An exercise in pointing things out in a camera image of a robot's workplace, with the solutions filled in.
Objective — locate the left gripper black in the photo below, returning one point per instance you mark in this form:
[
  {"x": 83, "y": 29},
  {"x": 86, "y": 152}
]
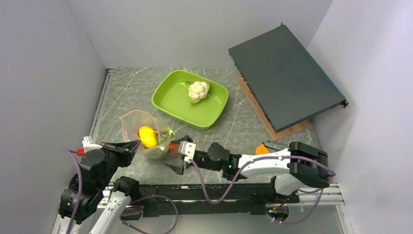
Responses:
[{"x": 125, "y": 150}]

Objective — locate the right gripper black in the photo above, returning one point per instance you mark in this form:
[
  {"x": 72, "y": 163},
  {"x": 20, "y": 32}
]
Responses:
[{"x": 180, "y": 170}]

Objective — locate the green toy celery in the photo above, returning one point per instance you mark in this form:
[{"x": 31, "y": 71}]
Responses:
[{"x": 167, "y": 134}]

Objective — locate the clear zip top bag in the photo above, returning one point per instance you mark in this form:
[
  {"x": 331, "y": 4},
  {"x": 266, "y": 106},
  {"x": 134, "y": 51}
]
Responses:
[{"x": 132, "y": 121}]

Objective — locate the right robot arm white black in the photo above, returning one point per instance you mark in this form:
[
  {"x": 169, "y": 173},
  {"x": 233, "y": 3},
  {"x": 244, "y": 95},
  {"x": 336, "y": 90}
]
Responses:
[{"x": 296, "y": 166}]

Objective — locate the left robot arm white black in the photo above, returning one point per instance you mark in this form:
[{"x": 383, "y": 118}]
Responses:
[{"x": 96, "y": 164}]

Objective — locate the green plastic tray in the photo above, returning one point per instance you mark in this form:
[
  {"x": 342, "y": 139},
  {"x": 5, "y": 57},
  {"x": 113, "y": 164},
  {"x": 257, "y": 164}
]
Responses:
[{"x": 172, "y": 98}]

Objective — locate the white toy cauliflower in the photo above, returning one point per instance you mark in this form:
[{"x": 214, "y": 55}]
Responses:
[{"x": 198, "y": 91}]

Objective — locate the orange toy slice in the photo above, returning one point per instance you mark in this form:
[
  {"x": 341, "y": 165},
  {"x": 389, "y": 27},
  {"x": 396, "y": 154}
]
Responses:
[{"x": 261, "y": 150}]

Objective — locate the wooden board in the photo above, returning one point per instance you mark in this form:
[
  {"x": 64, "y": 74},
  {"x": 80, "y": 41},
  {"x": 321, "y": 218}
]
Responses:
[{"x": 264, "y": 118}]

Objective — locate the yellow black screwdriver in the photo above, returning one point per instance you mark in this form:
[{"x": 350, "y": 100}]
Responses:
[{"x": 274, "y": 145}]

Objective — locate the dark grey metal case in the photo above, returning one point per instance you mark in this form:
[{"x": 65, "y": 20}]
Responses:
[{"x": 286, "y": 81}]

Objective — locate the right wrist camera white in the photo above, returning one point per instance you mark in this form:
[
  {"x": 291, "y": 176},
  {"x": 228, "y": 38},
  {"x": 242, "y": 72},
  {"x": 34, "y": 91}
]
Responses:
[{"x": 187, "y": 151}]

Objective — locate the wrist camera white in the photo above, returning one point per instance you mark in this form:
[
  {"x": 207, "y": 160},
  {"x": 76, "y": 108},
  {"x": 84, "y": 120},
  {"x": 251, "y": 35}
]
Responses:
[
  {"x": 87, "y": 145},
  {"x": 187, "y": 151}
]

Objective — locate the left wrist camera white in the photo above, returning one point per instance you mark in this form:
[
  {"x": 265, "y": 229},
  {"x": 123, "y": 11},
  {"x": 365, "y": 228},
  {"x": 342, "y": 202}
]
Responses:
[{"x": 87, "y": 145}]

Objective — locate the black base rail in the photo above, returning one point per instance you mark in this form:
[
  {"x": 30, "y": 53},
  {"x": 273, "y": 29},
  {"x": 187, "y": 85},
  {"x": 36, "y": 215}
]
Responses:
[{"x": 192, "y": 199}]

